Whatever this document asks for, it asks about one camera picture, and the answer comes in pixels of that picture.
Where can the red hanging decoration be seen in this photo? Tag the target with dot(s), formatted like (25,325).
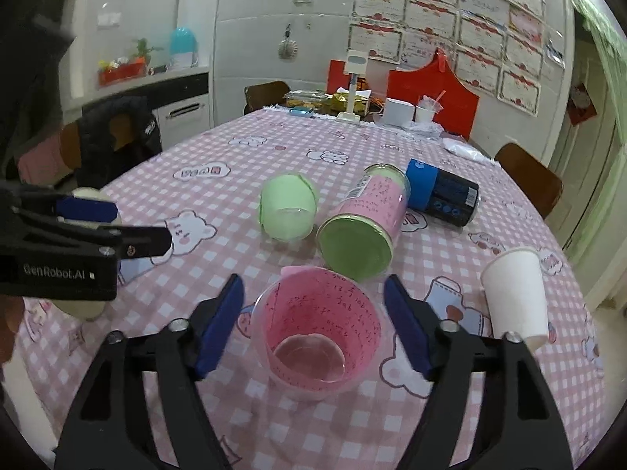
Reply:
(581,104)

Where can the blue and black cup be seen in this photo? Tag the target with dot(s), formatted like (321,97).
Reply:
(443,192)

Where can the pink checkered tablecloth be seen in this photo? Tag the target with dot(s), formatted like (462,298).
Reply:
(220,181)

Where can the gold snack packets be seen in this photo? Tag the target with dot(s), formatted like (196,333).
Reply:
(343,102)

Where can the white wall outlet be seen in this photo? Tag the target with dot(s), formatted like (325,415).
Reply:
(108,19)

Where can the hanging round ornament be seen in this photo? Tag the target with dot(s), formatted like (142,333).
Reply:
(287,48)

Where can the brown wooden chair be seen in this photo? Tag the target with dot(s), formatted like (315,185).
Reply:
(531,178)
(267,95)

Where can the black jacket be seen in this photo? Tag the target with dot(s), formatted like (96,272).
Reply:
(120,142)

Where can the white cup with straws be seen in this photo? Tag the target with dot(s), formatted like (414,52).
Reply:
(426,112)

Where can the white box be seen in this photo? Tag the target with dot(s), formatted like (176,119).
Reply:
(397,111)

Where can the white paper cup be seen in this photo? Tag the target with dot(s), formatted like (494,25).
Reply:
(517,298)

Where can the clear plastic package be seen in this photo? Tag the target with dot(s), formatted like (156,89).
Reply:
(303,97)

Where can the white desk lamp stand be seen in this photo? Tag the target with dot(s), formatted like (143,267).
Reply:
(353,66)

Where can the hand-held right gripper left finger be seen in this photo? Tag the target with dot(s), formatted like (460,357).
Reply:
(218,333)

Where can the tall pink and green cup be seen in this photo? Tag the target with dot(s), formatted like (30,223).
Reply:
(365,225)

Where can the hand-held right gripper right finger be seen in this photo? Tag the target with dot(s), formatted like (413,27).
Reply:
(409,333)

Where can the white plastic bag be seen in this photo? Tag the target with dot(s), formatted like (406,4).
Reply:
(465,148)

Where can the wall of framed certificates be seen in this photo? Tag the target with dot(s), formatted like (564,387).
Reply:
(431,14)

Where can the chair with pink cloth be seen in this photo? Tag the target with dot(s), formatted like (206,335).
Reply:
(44,159)

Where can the dark clothing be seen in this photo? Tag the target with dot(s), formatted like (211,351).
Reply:
(29,83)

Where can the clear cup with pink paper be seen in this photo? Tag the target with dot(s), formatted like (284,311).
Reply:
(318,347)

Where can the light green cup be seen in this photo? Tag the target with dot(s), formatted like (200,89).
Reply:
(286,208)

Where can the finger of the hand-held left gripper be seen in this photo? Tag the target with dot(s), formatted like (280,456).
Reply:
(147,244)
(85,209)

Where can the red planter box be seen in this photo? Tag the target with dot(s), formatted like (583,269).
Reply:
(122,72)

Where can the blue and white jar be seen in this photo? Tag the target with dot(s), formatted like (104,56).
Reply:
(182,46)

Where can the cream cup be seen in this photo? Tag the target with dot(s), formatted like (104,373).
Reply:
(82,309)

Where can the white cabinet with drawers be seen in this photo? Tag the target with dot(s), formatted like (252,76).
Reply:
(183,117)

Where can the green potted plant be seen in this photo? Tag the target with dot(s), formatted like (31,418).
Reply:
(142,49)

